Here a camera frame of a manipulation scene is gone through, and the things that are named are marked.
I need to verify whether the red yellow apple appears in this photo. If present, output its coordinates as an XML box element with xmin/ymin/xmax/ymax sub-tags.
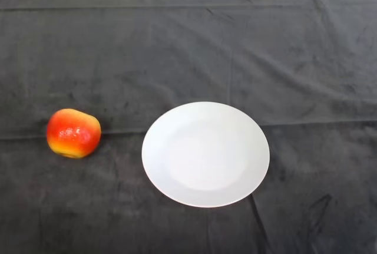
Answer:
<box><xmin>46</xmin><ymin>108</ymin><xmax>102</xmax><ymax>159</ymax></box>

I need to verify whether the white round plate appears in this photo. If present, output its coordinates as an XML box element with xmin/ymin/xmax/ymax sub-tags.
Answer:
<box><xmin>141</xmin><ymin>101</ymin><xmax>271</xmax><ymax>209</ymax></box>

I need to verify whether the black cloth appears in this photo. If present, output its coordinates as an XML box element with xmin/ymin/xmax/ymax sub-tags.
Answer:
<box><xmin>0</xmin><ymin>0</ymin><xmax>377</xmax><ymax>254</ymax></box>

